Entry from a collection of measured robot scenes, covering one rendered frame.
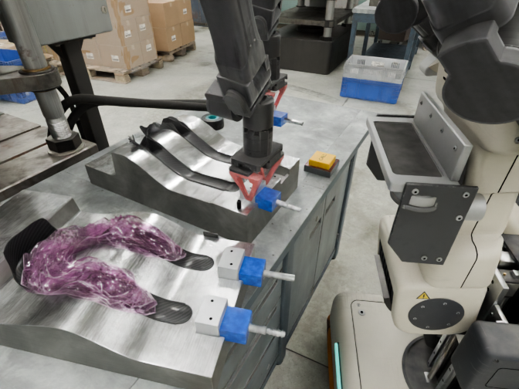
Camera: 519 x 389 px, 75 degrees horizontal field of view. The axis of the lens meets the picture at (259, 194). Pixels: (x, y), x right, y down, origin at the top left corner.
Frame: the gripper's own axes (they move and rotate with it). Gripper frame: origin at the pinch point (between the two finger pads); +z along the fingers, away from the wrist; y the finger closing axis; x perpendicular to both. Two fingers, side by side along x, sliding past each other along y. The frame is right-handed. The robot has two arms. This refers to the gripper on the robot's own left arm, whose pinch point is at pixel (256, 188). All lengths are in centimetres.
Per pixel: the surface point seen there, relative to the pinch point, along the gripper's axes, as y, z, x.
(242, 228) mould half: 6.8, 5.9, 0.4
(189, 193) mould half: 5.9, 2.7, -13.7
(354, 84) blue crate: -312, 76, -57
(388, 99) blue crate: -316, 87, -19
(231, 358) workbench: 17.0, 39.0, 3.0
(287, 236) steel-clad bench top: -0.5, 10.7, 7.7
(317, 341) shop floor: -29, 91, 14
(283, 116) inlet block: -28.5, -3.9, -8.0
